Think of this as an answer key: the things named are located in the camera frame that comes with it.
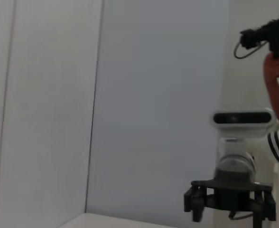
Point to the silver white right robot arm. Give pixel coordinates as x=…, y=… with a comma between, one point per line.
x=236, y=164

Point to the person hand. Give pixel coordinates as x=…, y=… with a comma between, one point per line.
x=274, y=67

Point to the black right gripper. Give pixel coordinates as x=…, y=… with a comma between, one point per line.
x=232, y=197

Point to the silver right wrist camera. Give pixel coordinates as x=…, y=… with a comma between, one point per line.
x=244, y=123

